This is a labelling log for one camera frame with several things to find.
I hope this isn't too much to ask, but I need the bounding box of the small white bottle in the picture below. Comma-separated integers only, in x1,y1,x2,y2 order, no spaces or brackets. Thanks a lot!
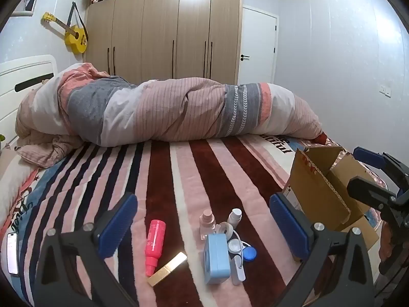
228,208,242,227

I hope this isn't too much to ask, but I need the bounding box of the white bed headboard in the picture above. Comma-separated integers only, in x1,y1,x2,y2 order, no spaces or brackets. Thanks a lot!
0,54,58,148

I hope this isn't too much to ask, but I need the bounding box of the pink spray bottle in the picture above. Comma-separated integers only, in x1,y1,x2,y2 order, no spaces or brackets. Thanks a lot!
144,219,167,277

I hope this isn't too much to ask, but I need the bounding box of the pink grey striped duvet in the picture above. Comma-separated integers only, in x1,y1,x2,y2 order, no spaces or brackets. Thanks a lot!
14,63,328,150

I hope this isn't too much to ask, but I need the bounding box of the light blue plastic case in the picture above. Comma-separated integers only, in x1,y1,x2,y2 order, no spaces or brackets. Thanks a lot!
203,233,231,284

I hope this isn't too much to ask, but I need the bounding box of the brown cardboard box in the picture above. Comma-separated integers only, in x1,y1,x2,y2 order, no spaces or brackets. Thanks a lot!
283,145,389,251

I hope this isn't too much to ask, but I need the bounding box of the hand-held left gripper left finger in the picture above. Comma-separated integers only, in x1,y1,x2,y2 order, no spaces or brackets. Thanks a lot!
32,192,141,307

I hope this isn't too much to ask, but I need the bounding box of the white door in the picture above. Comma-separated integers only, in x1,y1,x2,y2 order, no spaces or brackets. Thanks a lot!
238,5,278,85

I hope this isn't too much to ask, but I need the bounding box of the pink striped pillow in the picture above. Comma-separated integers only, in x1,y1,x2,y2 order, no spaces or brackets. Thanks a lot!
14,133,85,169

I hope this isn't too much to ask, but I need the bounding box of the yellow guitar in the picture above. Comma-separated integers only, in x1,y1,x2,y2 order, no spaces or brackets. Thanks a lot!
41,2,88,54

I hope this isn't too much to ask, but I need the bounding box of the white smartphone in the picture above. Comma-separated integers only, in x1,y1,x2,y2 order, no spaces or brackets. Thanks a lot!
6,232,20,276

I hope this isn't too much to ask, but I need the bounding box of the wooden wardrobe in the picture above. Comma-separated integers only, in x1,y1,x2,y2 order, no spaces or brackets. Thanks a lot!
85,0,243,85

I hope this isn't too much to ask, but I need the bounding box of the gold rectangular box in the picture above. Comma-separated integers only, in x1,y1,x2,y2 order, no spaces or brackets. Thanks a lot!
147,251,188,287

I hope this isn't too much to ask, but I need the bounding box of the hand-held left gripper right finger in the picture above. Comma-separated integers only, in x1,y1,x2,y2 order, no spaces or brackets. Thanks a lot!
269,193,379,307

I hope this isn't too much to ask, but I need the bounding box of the blue white contact lens case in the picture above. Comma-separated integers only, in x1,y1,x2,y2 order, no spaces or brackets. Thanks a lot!
228,238,258,262

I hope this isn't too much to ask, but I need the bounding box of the striped plush blanket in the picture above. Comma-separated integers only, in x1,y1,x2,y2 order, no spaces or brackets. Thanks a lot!
0,134,390,307

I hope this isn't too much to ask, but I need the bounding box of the small clear pink bottle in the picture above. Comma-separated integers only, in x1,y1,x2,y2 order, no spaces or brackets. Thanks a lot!
200,209,215,241

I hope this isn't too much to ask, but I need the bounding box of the clear tape roll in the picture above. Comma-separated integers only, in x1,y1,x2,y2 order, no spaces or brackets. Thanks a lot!
215,222,235,238

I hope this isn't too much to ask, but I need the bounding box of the white plastic applicator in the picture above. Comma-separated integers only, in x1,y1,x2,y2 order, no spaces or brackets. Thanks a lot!
231,256,246,286

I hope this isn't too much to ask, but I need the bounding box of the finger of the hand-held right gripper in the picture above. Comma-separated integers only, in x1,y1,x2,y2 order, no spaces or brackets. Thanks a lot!
353,146,409,195
347,174,401,212

